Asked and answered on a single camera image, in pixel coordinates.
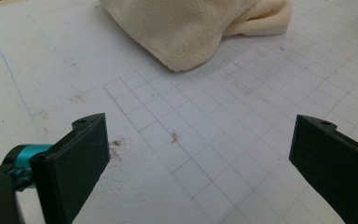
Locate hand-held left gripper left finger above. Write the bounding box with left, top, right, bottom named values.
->
left=29, top=112, right=111, bottom=224

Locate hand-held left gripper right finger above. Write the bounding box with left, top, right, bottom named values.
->
left=288, top=114, right=358, bottom=224

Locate cream towel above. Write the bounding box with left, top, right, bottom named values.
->
left=99, top=0, right=293, bottom=73

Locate white grid mat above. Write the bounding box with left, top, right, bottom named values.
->
left=0, top=0, right=358, bottom=224

